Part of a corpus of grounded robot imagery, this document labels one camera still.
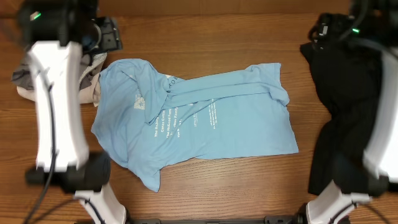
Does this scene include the light blue printed t-shirt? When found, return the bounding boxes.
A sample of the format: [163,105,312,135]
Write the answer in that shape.
[91,59,299,192]

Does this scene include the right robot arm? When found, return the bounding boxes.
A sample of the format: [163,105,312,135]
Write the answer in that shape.
[292,0,397,223]

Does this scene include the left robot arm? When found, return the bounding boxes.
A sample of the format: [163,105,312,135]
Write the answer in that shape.
[17,0,131,223]

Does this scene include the grey folded trousers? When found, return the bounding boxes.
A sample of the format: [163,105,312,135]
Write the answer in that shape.
[11,53,107,90]

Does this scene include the black t-shirt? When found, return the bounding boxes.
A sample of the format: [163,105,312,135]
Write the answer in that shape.
[300,43,382,195]

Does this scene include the white folded garment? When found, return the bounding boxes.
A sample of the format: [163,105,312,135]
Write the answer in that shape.
[16,73,101,106]

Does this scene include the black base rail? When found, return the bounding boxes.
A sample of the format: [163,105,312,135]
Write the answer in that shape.
[126,215,306,224]

